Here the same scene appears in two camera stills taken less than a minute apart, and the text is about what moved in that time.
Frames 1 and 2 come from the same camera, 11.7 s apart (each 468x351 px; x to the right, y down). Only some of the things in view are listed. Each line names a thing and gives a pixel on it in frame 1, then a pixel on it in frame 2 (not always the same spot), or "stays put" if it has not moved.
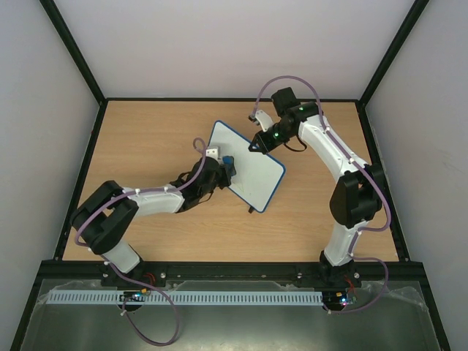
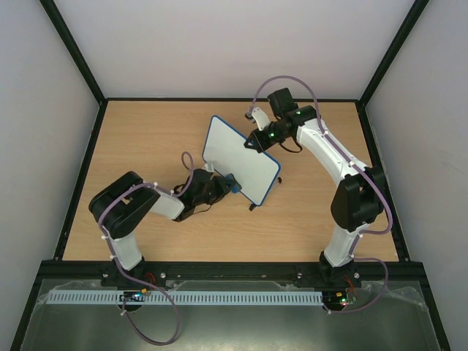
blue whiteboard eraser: x=229 y=162 -> x=234 y=185
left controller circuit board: x=134 y=296 stays put
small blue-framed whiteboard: x=257 y=174 stays put
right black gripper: x=264 y=139 stays put
